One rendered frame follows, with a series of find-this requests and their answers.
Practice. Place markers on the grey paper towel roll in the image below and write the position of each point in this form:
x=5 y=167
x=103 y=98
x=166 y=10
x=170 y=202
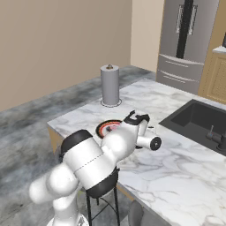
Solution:
x=109 y=84

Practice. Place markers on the stainless steel fridge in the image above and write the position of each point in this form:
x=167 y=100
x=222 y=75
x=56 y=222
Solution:
x=179 y=53

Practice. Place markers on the black metal stool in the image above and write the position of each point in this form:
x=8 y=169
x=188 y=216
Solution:
x=103 y=188

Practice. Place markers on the red black-rimmed plate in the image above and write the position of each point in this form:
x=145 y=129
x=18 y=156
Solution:
x=101 y=128

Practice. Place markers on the tan island cabinet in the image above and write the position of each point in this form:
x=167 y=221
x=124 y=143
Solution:
x=55 y=139

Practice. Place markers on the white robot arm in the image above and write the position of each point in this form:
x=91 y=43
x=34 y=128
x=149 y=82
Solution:
x=88 y=161

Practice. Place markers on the pink steak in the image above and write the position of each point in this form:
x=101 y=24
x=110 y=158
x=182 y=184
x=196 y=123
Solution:
x=111 y=128

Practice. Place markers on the dark sink basin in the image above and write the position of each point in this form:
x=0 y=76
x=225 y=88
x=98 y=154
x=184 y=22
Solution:
x=194 y=117

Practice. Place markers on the dark grey tap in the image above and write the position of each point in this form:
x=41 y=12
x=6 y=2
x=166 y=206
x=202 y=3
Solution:
x=217 y=138

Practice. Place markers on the tan wooden cabinet run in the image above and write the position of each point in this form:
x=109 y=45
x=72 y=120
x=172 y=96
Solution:
x=216 y=76

